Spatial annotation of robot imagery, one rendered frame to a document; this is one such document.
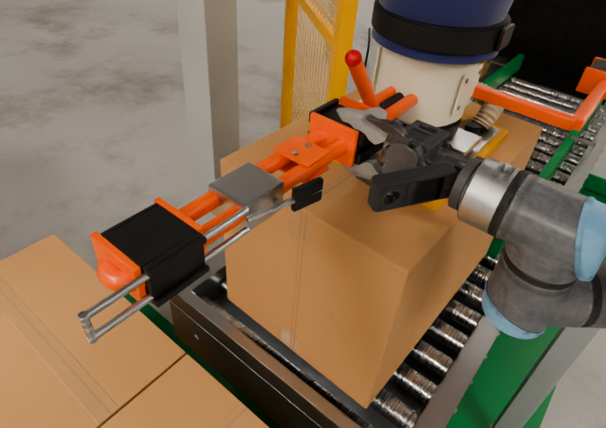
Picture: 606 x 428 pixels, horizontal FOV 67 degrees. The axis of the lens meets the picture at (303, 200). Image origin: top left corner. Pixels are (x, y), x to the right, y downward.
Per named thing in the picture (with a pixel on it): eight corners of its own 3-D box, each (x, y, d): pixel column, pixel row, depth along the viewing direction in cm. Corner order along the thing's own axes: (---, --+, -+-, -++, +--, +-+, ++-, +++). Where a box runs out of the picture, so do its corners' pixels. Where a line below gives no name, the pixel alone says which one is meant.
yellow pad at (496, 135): (463, 121, 102) (470, 100, 99) (507, 138, 98) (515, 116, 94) (384, 187, 81) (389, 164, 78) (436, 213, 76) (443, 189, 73)
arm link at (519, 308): (569, 347, 63) (613, 288, 55) (486, 343, 62) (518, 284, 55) (543, 293, 70) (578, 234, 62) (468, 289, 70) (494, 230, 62)
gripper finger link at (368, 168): (350, 157, 76) (400, 166, 70) (329, 172, 72) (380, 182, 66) (348, 140, 74) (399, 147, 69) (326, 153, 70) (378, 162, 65)
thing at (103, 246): (164, 229, 54) (159, 195, 51) (206, 260, 50) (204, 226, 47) (99, 268, 48) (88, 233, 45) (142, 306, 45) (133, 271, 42)
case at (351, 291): (367, 190, 146) (391, 70, 121) (486, 253, 127) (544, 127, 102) (226, 298, 109) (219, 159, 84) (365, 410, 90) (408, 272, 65)
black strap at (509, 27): (409, 3, 92) (414, -19, 89) (525, 34, 81) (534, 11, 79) (345, 27, 77) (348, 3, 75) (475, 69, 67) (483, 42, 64)
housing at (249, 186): (247, 186, 62) (246, 159, 59) (285, 209, 59) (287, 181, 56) (207, 212, 57) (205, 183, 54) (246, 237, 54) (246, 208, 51)
